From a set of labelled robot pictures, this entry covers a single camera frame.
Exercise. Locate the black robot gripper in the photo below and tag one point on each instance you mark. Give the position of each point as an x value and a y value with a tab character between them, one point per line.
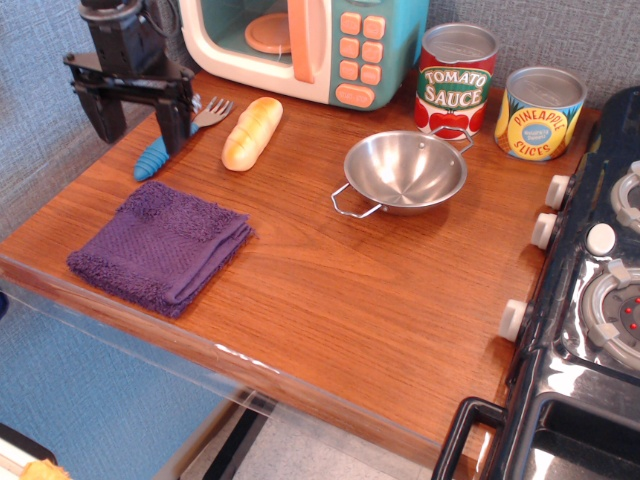
130	64

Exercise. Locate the purple folded rag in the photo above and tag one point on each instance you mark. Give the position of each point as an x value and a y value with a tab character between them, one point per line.
161	248

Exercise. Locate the white stove knob middle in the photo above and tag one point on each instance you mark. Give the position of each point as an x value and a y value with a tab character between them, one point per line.
543	229

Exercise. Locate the white stove knob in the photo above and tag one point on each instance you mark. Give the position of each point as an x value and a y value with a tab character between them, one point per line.
543	229
556	191
511	320

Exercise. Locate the white stove knob top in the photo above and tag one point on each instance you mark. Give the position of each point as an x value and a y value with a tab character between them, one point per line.
556	191

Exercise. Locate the white stove knob bottom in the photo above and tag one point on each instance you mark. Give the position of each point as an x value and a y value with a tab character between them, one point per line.
511	320

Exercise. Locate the black toy stove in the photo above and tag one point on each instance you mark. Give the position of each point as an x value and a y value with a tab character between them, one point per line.
573	384

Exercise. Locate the toy bread loaf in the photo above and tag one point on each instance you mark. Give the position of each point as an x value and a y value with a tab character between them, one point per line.
251	134

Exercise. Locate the orange microwave turntable plate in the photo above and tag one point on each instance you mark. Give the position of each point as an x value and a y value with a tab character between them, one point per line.
269	34

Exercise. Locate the teal toy microwave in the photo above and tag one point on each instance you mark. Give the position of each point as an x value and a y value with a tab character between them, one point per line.
349	54

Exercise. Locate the tomato sauce can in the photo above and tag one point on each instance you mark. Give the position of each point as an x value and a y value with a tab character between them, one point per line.
455	74

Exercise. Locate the orange object bottom left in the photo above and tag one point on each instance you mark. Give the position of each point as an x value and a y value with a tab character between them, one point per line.
43	470

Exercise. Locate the pineapple slices can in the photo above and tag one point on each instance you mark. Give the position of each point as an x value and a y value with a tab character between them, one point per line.
539	112

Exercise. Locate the small steel bowl with handles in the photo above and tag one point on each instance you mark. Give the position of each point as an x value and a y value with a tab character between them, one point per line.
406	172

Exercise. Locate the black oven door handle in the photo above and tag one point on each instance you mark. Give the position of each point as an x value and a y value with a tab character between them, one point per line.
471	411

